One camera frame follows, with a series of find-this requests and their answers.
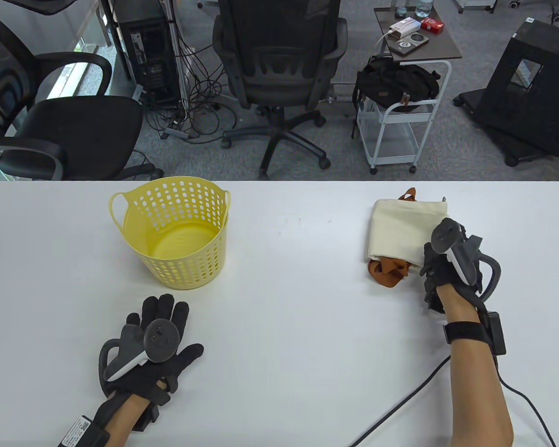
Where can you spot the person's right hand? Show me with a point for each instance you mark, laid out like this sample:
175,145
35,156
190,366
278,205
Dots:
440,274

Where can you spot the person's left hand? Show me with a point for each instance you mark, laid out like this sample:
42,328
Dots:
167,312

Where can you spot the grey white hand controller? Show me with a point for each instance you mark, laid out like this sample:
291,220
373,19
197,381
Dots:
160,340
447,235

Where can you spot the red flower print canvas bag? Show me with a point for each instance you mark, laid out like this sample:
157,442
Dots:
386,274

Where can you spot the purple flower print canvas bag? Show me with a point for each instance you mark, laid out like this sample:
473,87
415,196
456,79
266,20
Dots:
400,228

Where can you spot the person's right forearm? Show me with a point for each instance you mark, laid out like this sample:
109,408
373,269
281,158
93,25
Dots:
475,386

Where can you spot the person's left forearm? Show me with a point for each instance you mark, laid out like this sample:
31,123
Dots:
128,419

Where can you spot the yellow perforated plastic basket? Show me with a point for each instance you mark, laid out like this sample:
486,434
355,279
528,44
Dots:
177,242

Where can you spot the black right wrist module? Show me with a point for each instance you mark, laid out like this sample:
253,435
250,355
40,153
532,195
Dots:
494,333

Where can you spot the black wrist module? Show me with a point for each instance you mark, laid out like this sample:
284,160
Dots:
494,333
84,430

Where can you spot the black left wrist module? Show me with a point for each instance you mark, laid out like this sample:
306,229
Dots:
84,430

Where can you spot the grey power strip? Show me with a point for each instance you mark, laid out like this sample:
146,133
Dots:
174,132

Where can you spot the black wheeled stand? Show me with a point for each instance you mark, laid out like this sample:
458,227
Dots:
554,111

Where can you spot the black backpack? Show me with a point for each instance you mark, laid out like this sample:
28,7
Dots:
391,81

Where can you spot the black fabric seat office chair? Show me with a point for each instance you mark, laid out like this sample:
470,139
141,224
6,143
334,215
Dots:
74,125

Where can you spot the white rolling cart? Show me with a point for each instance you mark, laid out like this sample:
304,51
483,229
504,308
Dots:
447,46

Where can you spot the brown square coaster set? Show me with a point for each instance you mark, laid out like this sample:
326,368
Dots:
403,46

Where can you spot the red packet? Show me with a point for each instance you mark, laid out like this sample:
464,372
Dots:
432,24

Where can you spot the white power bank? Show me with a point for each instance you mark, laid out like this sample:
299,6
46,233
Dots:
406,25

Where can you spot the black mesh office chair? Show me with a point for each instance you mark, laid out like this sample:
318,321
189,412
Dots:
279,79

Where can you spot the black computer tower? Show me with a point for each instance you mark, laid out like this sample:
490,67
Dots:
149,51

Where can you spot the clear water bottle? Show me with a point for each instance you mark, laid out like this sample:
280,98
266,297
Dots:
424,8

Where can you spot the aluminium frame post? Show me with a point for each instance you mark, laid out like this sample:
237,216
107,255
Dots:
179,56

